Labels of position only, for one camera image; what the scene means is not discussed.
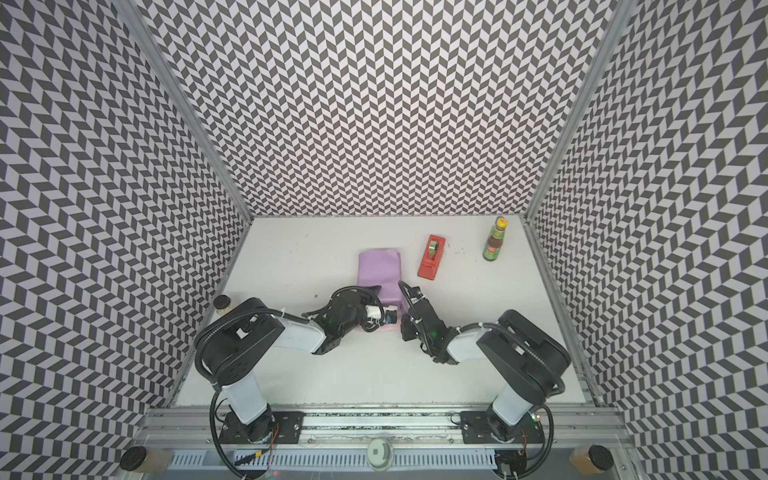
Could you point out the red tape dispenser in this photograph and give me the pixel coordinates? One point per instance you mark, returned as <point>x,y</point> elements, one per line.
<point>431,258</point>

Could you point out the corner jar black lid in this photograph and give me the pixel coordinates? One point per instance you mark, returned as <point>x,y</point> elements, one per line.
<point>592,459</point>
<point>145,460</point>

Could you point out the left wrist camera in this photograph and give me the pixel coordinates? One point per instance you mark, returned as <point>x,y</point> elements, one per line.
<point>380,317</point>

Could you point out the right corner jar black lid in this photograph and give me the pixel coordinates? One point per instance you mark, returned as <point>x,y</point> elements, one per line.
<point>592,459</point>

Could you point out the round white button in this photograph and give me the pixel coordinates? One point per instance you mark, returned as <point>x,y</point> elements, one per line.
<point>380,454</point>

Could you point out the pink wrapping paper sheet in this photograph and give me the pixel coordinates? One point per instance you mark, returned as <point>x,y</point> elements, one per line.
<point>382,267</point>

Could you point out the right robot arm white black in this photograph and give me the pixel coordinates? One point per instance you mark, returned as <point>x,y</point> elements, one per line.
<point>529,360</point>

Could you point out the small jar black lid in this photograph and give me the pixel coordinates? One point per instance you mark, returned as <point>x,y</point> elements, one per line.
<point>223,304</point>

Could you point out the green sauce bottle yellow cap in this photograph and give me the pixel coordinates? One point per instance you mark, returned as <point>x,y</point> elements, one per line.
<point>495,239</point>

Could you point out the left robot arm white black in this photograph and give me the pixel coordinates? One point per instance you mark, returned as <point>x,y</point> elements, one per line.
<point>228,350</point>

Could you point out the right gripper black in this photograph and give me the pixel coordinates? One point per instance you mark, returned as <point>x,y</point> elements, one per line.
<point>417,306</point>

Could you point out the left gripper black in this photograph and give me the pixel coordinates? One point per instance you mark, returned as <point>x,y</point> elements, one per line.
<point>369,296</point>

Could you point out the left corner jar black lid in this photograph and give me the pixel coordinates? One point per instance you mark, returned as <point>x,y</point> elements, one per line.
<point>145,460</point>

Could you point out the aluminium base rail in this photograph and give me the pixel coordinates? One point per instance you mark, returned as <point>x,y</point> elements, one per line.
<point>410,426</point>

